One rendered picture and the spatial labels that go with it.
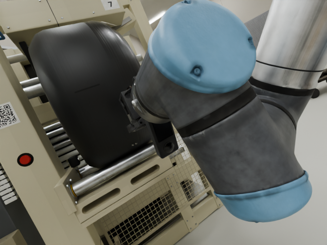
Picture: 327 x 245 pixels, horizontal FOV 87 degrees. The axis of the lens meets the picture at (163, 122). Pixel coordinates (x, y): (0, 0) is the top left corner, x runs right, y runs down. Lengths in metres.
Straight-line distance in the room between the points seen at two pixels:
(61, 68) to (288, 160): 0.53
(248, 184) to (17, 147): 0.70
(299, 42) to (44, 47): 0.58
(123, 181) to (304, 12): 0.60
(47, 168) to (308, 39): 0.74
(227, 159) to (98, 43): 0.52
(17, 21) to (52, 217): 0.89
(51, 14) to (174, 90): 1.06
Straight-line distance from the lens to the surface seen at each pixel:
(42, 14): 1.18
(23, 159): 0.75
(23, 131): 0.75
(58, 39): 0.63
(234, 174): 0.17
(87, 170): 0.94
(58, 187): 0.63
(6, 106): 0.77
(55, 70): 0.56
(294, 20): 0.27
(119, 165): 0.66
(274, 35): 0.27
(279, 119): 0.23
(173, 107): 0.17
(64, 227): 0.79
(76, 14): 1.18
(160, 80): 0.16
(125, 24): 1.35
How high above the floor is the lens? 1.04
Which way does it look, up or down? 5 degrees down
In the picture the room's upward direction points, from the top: 24 degrees counter-clockwise
